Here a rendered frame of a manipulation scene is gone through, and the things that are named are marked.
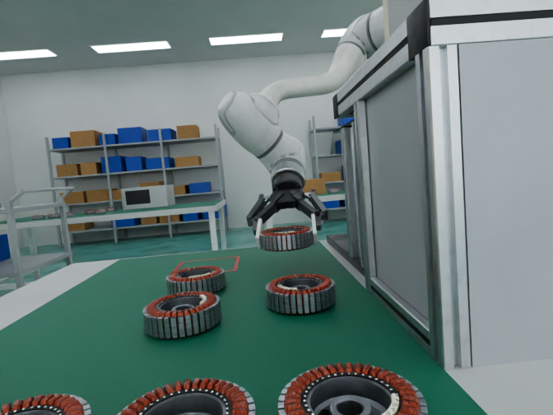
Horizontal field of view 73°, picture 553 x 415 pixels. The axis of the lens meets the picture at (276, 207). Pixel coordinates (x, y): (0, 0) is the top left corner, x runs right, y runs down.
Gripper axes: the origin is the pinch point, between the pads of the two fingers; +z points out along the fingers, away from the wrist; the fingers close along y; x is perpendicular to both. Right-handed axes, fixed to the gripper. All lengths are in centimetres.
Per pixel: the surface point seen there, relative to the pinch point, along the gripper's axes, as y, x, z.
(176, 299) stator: 16.2, 7.2, 22.0
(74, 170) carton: 422, -235, -515
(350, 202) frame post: -14.1, 3.3, -5.1
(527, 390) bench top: -24, 14, 42
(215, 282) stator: 13.3, 0.4, 12.2
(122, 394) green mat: 14.8, 14.7, 40.9
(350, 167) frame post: -14.5, 9.7, -9.0
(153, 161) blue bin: 280, -244, -532
